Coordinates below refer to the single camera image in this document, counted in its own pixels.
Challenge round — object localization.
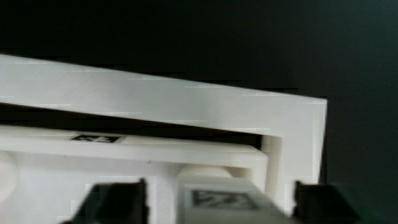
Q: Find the white square tabletop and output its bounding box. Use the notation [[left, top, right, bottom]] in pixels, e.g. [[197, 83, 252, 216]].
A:
[[0, 126, 268, 224]]

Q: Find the white table leg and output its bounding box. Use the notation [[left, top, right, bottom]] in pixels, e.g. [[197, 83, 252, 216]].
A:
[[176, 165, 302, 224]]

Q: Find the white obstacle wall frame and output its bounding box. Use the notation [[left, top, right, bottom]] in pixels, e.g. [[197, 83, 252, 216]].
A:
[[0, 55, 327, 211]]

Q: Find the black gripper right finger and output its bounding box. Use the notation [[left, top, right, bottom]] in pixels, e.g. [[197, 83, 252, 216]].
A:
[[293, 181, 380, 224]]

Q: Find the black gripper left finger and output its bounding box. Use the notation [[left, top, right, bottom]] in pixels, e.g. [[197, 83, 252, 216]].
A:
[[61, 179, 149, 224]]

